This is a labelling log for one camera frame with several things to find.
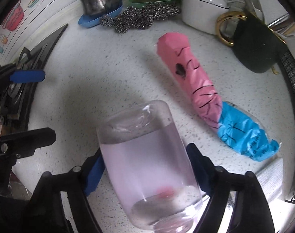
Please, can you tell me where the clear bottle pink liquid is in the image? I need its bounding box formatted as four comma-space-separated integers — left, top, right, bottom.
97, 100, 202, 232

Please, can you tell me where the pink and blue plastic bag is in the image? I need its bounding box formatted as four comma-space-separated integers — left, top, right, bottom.
157, 32, 280, 162

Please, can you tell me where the white cloth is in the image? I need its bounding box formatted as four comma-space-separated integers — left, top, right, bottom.
255, 157, 283, 203

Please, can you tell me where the black gas stove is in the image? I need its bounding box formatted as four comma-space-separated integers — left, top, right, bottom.
0, 24, 68, 131

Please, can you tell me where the blue saucer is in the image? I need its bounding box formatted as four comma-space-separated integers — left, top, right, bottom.
77, 0, 123, 28

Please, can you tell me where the dark green utensil mug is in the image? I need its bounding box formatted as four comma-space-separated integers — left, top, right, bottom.
215, 10, 288, 74

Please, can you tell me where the metal scouring pad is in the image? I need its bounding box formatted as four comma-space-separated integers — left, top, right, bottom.
99, 2, 181, 34

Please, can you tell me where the white lidded jar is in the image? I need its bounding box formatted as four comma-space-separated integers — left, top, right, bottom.
181, 0, 230, 35

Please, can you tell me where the white rice paddle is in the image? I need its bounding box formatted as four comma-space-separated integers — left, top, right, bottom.
259, 0, 287, 25

